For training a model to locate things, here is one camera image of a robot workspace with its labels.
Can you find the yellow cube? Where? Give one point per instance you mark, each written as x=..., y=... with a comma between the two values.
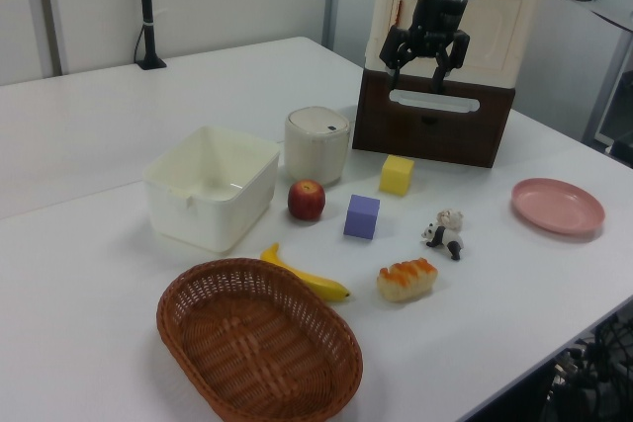
x=395, y=177

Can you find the brown oval wicker basket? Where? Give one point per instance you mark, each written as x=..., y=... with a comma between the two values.
x=257, y=343

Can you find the panda figurine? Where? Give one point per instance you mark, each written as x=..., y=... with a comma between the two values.
x=447, y=239

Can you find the orange box latch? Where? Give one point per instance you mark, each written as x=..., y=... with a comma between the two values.
x=397, y=11

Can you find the cream square plastic tub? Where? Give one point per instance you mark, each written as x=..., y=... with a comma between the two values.
x=207, y=214

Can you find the small white crumpled lump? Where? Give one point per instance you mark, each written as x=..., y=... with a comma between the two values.
x=451, y=218

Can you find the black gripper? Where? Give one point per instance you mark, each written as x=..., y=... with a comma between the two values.
x=437, y=17

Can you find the red apple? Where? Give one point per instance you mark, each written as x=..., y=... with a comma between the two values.
x=306, y=200

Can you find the pink plate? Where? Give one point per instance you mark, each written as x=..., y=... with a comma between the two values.
x=559, y=207

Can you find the yellow banana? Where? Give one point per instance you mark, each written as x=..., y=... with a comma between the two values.
x=321, y=286

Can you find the small cream lidded bin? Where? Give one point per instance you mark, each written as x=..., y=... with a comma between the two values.
x=316, y=150

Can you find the toy bread loaf orange glaze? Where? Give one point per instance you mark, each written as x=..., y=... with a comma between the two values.
x=405, y=281

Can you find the purple cube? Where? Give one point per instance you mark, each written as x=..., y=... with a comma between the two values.
x=362, y=217

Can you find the black camera stand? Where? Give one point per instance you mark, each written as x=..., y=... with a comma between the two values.
x=147, y=7

